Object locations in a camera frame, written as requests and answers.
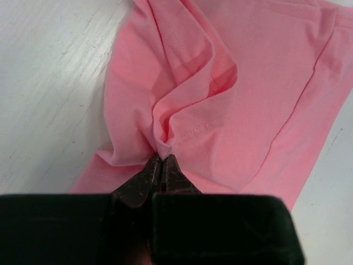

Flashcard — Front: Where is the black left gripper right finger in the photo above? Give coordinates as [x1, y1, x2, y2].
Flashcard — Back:
[159, 155, 201, 194]

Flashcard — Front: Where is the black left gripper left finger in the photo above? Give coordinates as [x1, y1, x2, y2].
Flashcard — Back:
[112, 153, 161, 208]

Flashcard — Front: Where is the pink t-shirt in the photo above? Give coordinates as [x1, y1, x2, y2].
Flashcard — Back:
[72, 1, 352, 208]

